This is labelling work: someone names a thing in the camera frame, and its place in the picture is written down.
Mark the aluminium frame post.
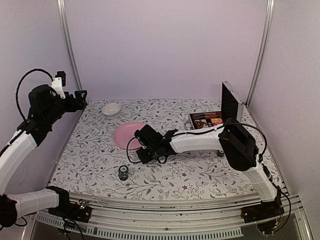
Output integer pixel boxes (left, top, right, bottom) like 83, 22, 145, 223
56, 0, 83, 91
245, 0, 275, 109

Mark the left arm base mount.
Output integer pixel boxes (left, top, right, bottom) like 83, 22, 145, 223
48, 199, 93, 223

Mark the white bowl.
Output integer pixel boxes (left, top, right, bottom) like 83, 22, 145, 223
101, 102, 122, 117

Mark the pink plate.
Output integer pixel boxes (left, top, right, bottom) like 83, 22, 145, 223
113, 121, 146, 150

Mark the aluminium poker case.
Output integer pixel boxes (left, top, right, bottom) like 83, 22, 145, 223
189, 80, 244, 129

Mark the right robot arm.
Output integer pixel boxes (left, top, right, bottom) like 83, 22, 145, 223
134, 118, 278, 218

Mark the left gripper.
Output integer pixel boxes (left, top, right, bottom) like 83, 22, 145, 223
45, 89, 88, 125

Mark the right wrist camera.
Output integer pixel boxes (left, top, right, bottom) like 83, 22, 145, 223
134, 124, 163, 147

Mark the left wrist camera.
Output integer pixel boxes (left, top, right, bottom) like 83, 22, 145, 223
51, 71, 66, 99

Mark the left aluminium frame post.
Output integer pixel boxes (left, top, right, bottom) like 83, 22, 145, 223
56, 0, 83, 91

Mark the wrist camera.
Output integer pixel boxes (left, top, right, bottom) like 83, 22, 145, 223
134, 124, 163, 147
51, 71, 66, 99

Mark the right aluminium frame post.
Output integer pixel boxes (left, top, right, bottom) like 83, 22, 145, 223
245, 0, 275, 109

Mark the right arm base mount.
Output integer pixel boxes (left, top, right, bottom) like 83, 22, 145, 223
241, 201, 285, 235

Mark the front aluminium rail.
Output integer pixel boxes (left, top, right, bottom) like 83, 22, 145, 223
24, 194, 313, 240

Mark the red card deck box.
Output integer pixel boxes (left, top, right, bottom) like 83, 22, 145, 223
210, 118, 224, 126

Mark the row of poker chips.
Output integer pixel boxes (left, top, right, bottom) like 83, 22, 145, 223
192, 112, 222, 120

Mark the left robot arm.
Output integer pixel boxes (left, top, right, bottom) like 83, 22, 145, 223
0, 71, 90, 228

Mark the black triangular dealer badge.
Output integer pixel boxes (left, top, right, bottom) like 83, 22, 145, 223
194, 120, 207, 129

